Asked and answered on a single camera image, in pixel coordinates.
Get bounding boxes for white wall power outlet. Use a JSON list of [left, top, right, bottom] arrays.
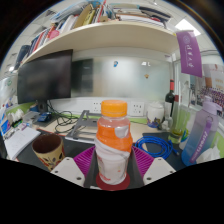
[[129, 101, 145, 117], [91, 101, 102, 114]]

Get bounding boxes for black desk mat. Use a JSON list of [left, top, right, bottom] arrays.
[[16, 131, 174, 189]]

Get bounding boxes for group photo poster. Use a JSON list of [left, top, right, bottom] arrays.
[[191, 64, 224, 118]]

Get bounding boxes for open white notebook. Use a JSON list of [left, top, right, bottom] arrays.
[[3, 125, 42, 161]]

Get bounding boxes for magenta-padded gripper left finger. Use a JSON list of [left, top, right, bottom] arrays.
[[50, 145, 100, 188]]

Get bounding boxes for black tangled cables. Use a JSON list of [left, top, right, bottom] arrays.
[[48, 99, 81, 134]]

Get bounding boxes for black computer monitor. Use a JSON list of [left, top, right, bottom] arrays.
[[17, 49, 74, 113]]

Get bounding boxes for green drinking glass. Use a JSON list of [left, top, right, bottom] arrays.
[[167, 106, 191, 145]]

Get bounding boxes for purple hanging banner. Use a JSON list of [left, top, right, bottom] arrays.
[[175, 30, 203, 78]]

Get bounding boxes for orange-capped drink bottle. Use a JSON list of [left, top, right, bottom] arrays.
[[94, 99, 134, 186]]

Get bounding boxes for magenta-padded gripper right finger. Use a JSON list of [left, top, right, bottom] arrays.
[[128, 145, 176, 188]]

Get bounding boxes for white lidded jar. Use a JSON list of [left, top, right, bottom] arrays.
[[146, 101, 165, 129]]

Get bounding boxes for flat round red coaster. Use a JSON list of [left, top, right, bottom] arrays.
[[95, 171, 132, 192]]

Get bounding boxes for purple translucent water bottle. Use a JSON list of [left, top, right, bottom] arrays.
[[181, 95, 223, 167]]

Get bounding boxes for grey metal laptop stand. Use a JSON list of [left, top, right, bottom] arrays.
[[64, 109, 103, 144]]

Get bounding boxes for blue desk calculator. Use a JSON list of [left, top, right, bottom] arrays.
[[36, 111, 53, 123]]

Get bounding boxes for floral patterned cup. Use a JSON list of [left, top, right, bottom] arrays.
[[31, 133, 66, 172]]

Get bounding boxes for coiled blue cable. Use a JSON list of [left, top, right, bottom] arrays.
[[134, 135, 174, 160]]

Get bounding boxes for white shelf with books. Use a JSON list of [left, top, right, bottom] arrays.
[[13, 0, 178, 68]]

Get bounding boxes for dark blue mouse pad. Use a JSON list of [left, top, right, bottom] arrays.
[[166, 146, 188, 172]]

